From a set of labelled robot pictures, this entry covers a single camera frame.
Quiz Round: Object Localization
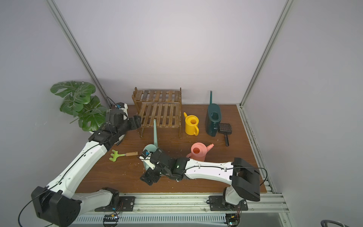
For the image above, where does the green rake wooden handle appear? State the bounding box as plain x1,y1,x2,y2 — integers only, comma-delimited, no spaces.
109,149,138,162

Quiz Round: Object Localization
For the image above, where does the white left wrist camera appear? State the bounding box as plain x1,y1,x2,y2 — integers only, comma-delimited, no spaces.
115,102,128,112

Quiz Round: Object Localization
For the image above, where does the aluminium front rail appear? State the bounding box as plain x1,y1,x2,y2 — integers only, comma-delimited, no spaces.
72,192,295,227

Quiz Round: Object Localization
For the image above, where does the light green watering can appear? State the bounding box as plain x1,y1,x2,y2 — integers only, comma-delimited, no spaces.
141,119,159,171

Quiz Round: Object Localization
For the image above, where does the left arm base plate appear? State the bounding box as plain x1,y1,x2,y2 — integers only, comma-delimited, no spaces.
94,196,136,212

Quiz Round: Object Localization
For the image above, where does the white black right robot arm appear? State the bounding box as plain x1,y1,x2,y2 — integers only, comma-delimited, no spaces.
139,148,261,206

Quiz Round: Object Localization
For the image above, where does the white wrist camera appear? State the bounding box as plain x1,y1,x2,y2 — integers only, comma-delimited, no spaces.
139,149,155,171
115,102,128,112

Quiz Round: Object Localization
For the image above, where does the corner metal profile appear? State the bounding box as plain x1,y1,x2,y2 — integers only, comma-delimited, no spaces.
45,0,111,106
240,0,294,108

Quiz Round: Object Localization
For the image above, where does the pink watering can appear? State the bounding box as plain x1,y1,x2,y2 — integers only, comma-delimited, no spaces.
186,142,214,162

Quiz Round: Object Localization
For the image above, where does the green monstera plant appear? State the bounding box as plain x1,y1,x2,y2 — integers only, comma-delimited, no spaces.
50,81,107,131

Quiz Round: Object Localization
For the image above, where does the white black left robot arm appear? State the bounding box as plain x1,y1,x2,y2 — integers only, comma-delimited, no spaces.
31,107,141,227

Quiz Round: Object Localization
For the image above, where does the brown wooden slatted shelf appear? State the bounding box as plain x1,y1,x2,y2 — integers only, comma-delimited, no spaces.
132,88,182,137

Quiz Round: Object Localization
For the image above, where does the right corner metal profile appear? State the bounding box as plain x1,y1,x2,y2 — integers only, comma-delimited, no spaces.
240,0,294,108

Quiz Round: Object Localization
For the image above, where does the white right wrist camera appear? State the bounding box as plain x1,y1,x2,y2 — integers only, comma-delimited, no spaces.
139,149,155,171

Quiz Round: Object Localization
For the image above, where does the left corner metal profile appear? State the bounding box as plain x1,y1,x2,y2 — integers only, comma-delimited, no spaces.
45,0,111,106

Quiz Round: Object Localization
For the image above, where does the yellow watering can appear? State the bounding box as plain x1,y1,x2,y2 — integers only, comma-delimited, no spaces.
183,112,199,136

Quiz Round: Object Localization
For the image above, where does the dark green watering can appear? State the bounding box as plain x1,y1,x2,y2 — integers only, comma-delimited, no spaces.
205,91,222,137

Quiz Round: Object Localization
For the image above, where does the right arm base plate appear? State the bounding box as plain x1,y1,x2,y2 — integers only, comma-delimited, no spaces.
206,196,249,211

